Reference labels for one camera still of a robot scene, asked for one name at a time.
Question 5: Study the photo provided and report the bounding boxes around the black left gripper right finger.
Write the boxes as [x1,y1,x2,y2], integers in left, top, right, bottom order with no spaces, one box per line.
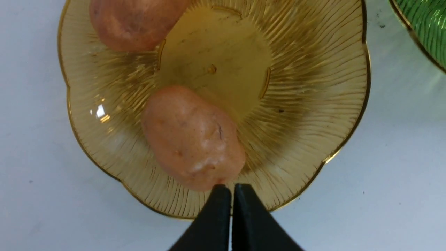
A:
[232,184,303,251]

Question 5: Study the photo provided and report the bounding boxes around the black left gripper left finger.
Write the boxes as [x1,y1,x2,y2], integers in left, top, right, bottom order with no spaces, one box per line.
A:
[169,185,232,251]

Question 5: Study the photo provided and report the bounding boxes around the brown toy potato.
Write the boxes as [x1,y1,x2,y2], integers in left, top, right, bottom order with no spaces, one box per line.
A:
[89,0,191,52]
[141,86,246,192]

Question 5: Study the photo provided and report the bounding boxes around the amber ribbed glass plate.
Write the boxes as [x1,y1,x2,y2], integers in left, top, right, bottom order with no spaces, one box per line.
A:
[57,0,371,220]

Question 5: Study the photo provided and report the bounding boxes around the green ribbed glass plate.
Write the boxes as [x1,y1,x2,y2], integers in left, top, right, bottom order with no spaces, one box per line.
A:
[389,0,446,72]

